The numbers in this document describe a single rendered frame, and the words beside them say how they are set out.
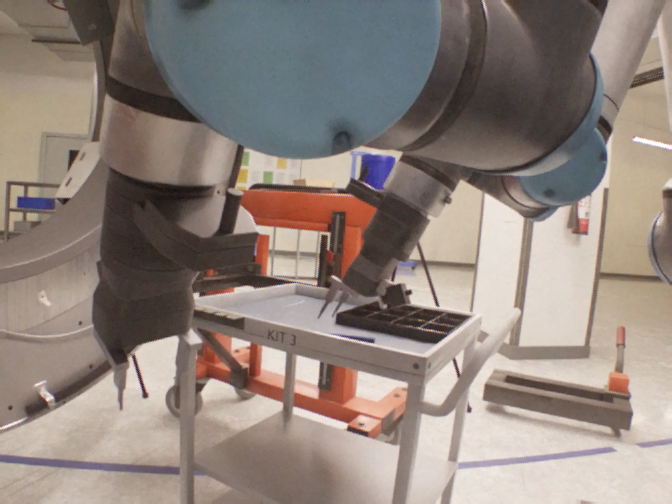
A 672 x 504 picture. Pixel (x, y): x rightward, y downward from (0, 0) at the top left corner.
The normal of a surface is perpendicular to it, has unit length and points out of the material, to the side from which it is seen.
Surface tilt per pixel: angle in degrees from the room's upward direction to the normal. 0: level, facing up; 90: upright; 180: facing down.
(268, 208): 90
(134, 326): 113
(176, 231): 105
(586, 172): 95
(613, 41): 88
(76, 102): 90
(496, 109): 126
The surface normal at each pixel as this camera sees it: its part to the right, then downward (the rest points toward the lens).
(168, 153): 0.27, 0.51
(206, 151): 0.70, 0.50
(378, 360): -0.48, 0.03
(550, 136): 0.37, 0.70
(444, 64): 0.48, 0.45
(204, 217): 0.30, -0.86
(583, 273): 0.18, 0.09
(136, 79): -0.29, 0.34
